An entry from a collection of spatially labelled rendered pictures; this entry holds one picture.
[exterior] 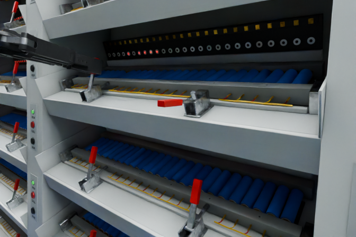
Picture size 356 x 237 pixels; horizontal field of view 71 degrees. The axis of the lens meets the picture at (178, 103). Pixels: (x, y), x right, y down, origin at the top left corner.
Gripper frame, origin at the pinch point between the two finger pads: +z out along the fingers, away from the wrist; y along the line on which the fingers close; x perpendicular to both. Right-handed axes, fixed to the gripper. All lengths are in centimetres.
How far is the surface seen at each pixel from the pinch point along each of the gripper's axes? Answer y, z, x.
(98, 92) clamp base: 0.9, 3.8, -5.3
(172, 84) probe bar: 18.7, 6.1, -2.6
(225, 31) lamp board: 23.6, 13.4, 8.9
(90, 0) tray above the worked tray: 1.0, -1.0, 12.5
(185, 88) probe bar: 21.4, 6.4, -3.2
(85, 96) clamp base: 1.0, 0.9, -6.5
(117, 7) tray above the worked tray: 10.3, -1.2, 9.5
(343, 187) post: 44.7, 1.5, -12.2
